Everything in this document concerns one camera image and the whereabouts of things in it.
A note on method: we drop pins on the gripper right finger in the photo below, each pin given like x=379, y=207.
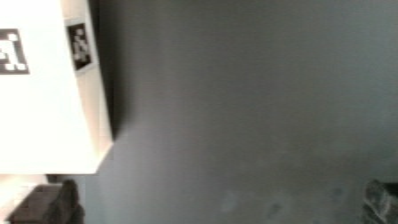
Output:
x=380, y=203

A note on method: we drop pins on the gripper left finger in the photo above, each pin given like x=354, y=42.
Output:
x=50, y=206

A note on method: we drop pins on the white cabinet top block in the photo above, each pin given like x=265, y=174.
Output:
x=55, y=135

